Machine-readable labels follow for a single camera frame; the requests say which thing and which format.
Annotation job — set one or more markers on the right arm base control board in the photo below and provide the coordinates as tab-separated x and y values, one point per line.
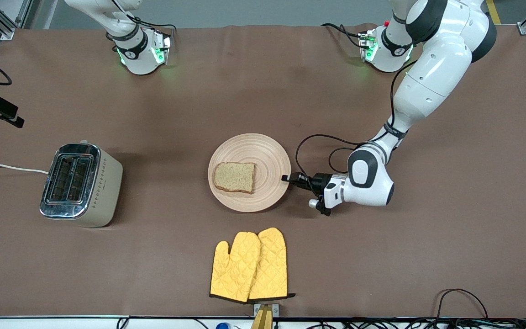
162	50

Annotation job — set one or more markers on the chrome and beige toaster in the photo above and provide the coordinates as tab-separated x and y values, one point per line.
103	192

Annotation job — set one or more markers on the round light wooden plate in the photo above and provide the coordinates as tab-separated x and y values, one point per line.
263	151

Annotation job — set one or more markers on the small blue object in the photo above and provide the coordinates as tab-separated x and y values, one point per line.
222	326

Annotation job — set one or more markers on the yellow quilted oven mitt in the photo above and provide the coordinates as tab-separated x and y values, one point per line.
235	269
272	265

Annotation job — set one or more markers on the left arm base control board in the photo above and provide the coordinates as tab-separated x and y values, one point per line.
368	45

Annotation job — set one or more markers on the small metal bracket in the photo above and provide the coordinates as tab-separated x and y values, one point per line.
276	310

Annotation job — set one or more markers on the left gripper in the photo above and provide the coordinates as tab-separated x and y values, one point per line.
318	181

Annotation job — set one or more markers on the yellow floor tape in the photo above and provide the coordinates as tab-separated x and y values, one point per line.
494	11

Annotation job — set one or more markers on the slice of brown bread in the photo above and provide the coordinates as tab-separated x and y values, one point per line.
233	177

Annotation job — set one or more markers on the brown table cover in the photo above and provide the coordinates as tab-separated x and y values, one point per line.
263	91

